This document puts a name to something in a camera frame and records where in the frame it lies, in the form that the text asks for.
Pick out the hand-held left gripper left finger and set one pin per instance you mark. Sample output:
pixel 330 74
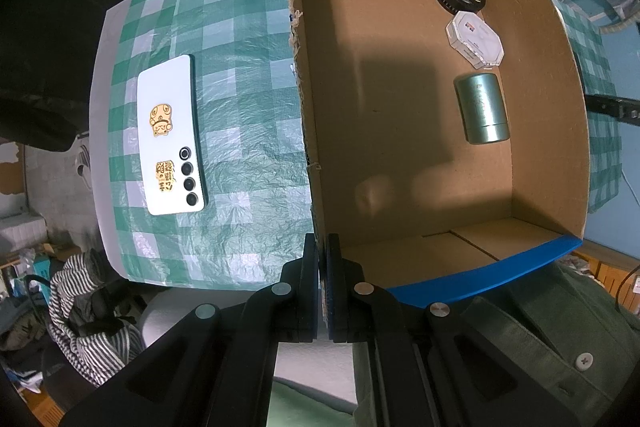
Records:
pixel 312 292

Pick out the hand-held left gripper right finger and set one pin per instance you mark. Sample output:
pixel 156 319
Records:
pixel 331 297

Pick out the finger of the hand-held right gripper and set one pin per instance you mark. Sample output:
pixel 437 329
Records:
pixel 615 107

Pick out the green metal tin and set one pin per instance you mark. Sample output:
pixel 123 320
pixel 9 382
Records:
pixel 482 107

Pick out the white octagonal box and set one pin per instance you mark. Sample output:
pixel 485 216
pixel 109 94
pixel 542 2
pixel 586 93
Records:
pixel 475 39

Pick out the cardboard box with blue rim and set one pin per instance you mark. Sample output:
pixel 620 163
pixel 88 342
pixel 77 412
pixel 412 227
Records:
pixel 400 117

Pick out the wooden crate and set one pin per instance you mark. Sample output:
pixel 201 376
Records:
pixel 607 277

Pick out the green white checked plastic tablecloth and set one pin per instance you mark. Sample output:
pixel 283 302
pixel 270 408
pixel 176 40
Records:
pixel 240 107

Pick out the person's green shirt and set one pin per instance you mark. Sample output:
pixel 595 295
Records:
pixel 540 337

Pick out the black white striped cloth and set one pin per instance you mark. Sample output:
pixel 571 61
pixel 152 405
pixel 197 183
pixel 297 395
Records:
pixel 70 292

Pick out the white phone with gold stickers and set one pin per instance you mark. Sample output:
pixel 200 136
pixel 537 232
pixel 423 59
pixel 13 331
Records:
pixel 167 97

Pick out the white slipper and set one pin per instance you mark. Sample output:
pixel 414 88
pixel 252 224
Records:
pixel 83 162

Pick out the white foam box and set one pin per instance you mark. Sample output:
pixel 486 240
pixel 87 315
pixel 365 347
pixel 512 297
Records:
pixel 22 232

